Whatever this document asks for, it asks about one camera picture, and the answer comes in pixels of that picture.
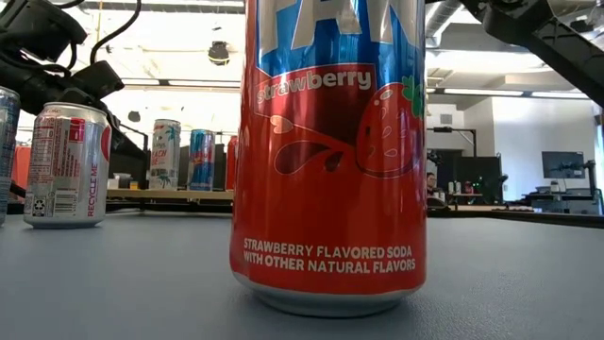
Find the cluttered office desk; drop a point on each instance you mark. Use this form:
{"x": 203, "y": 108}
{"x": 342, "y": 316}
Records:
{"x": 561, "y": 196}

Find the blue silver Red Bull can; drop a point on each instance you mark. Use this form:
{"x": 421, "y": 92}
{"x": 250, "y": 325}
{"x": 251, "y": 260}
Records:
{"x": 202, "y": 160}
{"x": 7, "y": 151}

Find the black metal table frame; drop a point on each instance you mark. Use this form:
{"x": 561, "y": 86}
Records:
{"x": 542, "y": 218}

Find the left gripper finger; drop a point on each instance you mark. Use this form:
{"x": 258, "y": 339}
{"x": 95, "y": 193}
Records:
{"x": 99, "y": 80}
{"x": 127, "y": 141}

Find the wooden shelf with black frame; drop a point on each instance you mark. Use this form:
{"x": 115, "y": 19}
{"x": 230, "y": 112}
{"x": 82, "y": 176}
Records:
{"x": 170, "y": 194}

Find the red Fanta strawberry can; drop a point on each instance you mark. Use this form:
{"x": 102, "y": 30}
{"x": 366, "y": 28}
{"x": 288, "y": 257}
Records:
{"x": 330, "y": 189}
{"x": 231, "y": 163}

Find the thin black stand frame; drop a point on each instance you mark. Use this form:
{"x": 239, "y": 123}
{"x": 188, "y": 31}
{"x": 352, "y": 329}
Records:
{"x": 453, "y": 129}

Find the silver Diet Coke can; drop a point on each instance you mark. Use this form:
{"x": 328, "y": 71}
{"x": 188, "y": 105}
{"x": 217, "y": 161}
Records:
{"x": 66, "y": 165}

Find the black round ceiling fixture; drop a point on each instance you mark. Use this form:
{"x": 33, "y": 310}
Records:
{"x": 218, "y": 53}
{"x": 134, "y": 116}

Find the tall white Celsius can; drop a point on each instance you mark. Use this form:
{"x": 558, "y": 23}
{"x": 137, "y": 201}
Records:
{"x": 164, "y": 153}

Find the long ceiling light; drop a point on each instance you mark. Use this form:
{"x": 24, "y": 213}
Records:
{"x": 561, "y": 95}
{"x": 483, "y": 92}

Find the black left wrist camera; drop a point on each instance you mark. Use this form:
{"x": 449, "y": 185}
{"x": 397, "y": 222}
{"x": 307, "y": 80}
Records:
{"x": 38, "y": 28}

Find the silver ceiling duct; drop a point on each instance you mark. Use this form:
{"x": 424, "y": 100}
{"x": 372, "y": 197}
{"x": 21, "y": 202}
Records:
{"x": 441, "y": 19}

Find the black wall monitor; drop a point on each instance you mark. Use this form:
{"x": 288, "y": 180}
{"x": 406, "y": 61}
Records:
{"x": 563, "y": 164}

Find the orange red panel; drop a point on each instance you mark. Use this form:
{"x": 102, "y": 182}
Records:
{"x": 21, "y": 165}

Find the person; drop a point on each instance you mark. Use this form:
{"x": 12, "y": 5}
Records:
{"x": 431, "y": 181}

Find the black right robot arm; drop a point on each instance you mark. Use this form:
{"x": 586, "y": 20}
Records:
{"x": 542, "y": 38}

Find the blue grey table mat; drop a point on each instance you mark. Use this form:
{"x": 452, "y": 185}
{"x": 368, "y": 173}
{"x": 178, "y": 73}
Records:
{"x": 118, "y": 283}

